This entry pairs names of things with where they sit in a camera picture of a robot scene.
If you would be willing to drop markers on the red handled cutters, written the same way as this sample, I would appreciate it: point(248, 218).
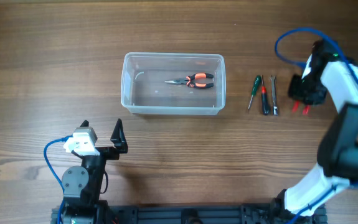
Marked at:
point(296, 106)

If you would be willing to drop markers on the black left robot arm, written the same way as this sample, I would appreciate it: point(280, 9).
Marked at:
point(82, 184)

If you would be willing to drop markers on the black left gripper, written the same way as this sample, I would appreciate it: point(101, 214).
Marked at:
point(120, 143)

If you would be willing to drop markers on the red black screwdriver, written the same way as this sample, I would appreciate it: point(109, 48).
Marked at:
point(264, 99)

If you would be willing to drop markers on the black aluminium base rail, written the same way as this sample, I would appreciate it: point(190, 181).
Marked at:
point(240, 214)

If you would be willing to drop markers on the green handled screwdriver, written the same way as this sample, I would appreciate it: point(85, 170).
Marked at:
point(255, 88)

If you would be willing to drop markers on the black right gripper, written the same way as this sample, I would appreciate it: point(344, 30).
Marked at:
point(294, 92)

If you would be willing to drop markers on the clear plastic container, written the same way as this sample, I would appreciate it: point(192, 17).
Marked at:
point(144, 91)

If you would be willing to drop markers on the small silver wrench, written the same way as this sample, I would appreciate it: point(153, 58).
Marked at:
point(273, 93)

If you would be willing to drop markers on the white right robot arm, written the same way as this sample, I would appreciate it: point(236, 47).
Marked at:
point(326, 73)

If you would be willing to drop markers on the orange black needle-nose pliers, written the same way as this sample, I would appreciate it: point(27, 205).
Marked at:
point(191, 81)

